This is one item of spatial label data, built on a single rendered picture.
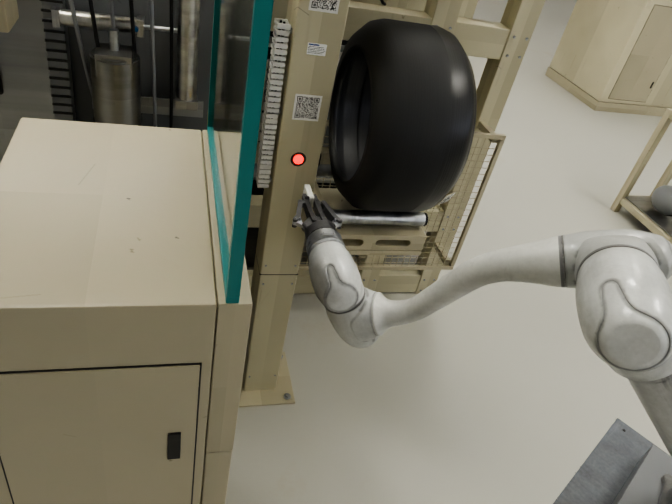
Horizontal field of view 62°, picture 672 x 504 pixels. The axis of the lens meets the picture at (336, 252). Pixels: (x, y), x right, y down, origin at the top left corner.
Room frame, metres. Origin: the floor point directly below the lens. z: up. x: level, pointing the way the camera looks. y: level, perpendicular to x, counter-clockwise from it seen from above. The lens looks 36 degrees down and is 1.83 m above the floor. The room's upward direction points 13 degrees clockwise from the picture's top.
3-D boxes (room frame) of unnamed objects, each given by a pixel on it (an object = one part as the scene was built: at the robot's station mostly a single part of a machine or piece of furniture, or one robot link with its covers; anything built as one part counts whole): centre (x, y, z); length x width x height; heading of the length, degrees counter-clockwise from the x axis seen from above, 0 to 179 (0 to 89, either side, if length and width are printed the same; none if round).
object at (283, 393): (1.51, 0.19, 0.01); 0.27 x 0.27 x 0.02; 21
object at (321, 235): (1.06, 0.03, 1.06); 0.09 x 0.06 x 0.09; 110
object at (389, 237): (1.49, -0.09, 0.83); 0.36 x 0.09 x 0.06; 111
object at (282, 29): (1.46, 0.26, 1.19); 0.05 x 0.04 x 0.48; 21
